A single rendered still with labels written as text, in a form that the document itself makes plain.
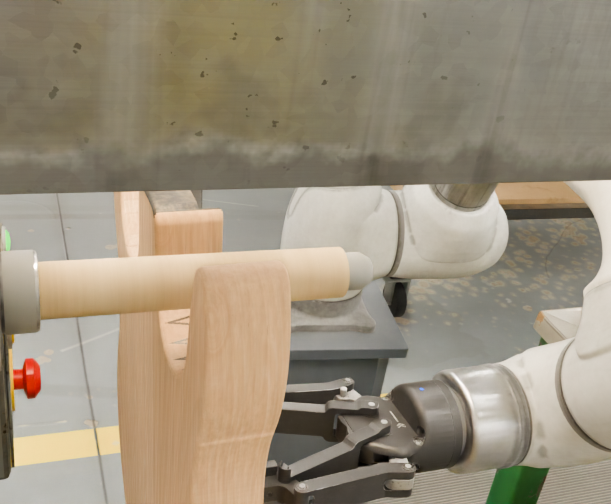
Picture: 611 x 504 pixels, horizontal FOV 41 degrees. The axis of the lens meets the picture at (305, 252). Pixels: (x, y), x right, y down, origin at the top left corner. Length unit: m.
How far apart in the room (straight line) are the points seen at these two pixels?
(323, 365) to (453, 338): 1.40
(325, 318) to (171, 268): 0.97
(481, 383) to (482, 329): 2.17
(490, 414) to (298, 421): 0.16
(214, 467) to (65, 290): 0.13
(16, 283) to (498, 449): 0.42
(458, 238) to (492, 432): 0.71
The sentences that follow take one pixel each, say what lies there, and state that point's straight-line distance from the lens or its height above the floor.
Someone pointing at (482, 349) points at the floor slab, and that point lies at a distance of 2.77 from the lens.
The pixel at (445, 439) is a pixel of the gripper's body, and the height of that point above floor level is 1.07.
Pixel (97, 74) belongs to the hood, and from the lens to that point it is 0.26.
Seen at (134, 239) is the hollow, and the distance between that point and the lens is 0.66.
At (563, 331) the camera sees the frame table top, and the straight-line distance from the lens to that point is 1.15.
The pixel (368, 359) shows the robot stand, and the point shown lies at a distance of 1.44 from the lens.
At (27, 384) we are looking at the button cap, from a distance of 0.83.
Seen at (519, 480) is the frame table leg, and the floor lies 0.67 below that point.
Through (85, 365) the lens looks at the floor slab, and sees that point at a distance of 2.45.
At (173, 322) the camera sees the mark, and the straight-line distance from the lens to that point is 0.53.
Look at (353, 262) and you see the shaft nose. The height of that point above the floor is 1.26.
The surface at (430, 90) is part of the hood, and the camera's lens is 0.29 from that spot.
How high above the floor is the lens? 1.51
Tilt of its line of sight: 29 degrees down
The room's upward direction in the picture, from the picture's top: 9 degrees clockwise
